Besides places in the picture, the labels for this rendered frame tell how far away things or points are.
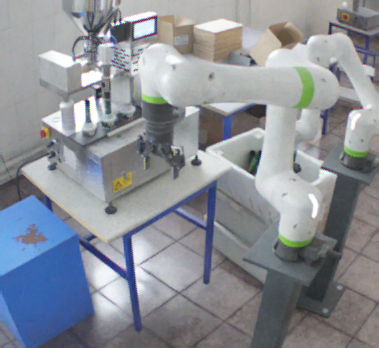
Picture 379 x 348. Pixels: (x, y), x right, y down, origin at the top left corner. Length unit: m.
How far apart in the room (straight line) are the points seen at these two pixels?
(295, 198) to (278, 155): 0.16
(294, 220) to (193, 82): 0.64
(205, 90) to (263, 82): 0.16
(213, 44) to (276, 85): 2.44
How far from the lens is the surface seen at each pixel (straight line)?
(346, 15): 6.06
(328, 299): 2.78
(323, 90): 1.30
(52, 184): 2.31
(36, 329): 2.45
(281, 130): 1.52
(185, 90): 1.07
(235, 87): 1.14
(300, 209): 1.50
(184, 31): 3.76
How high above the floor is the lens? 2.03
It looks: 30 degrees down
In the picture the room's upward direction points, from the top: 2 degrees clockwise
